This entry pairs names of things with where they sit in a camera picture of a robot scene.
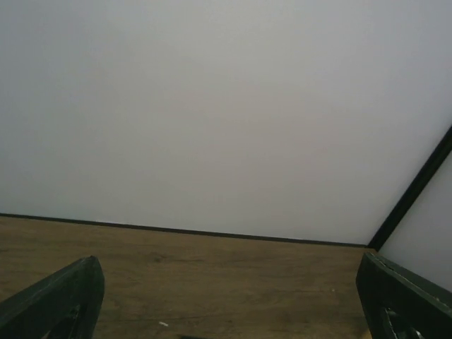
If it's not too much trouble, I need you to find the black enclosure frame post right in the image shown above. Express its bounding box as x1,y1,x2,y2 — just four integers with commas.
367,127,451,251

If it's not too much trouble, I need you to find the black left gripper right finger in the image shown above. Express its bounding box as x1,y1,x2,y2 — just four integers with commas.
356,252,451,338

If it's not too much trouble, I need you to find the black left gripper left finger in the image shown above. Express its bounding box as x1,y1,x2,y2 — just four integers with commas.
1,256,105,338

